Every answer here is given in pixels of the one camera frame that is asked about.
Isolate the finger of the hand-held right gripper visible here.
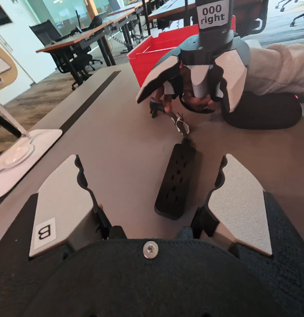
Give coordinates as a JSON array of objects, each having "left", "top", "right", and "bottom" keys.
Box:
[
  {"left": 214, "top": 48, "right": 248, "bottom": 113},
  {"left": 136, "top": 53, "right": 182, "bottom": 104}
]

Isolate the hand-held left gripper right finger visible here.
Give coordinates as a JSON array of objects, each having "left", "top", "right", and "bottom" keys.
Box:
[{"left": 191, "top": 154, "right": 273, "bottom": 257}]

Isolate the white board stand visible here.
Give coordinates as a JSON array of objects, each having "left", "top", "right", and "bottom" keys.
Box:
[{"left": 0, "top": 98, "right": 63, "bottom": 200}]

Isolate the red plastic bin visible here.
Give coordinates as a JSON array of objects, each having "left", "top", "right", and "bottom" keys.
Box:
[{"left": 126, "top": 25, "right": 200, "bottom": 88}]

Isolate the black office chair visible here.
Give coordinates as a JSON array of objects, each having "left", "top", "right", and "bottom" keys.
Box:
[
  {"left": 234, "top": 0, "right": 269, "bottom": 38},
  {"left": 56, "top": 53, "right": 103, "bottom": 91}
]

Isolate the black power strip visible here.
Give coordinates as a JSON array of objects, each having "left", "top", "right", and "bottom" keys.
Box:
[{"left": 154, "top": 143, "right": 196, "bottom": 220}]

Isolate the wooden top office desk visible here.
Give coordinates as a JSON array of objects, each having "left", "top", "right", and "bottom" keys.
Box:
[
  {"left": 36, "top": 17, "right": 116, "bottom": 86},
  {"left": 148, "top": 0, "right": 197, "bottom": 29}
]

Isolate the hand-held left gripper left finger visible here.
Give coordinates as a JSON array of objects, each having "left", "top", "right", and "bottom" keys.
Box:
[{"left": 28, "top": 154, "right": 112, "bottom": 258}]

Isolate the braided power strip cable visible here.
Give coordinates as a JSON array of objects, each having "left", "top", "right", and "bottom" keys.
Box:
[{"left": 150, "top": 97, "right": 191, "bottom": 145}]

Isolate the person's right hand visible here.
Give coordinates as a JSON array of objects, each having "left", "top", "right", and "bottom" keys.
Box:
[{"left": 164, "top": 67, "right": 222, "bottom": 113}]

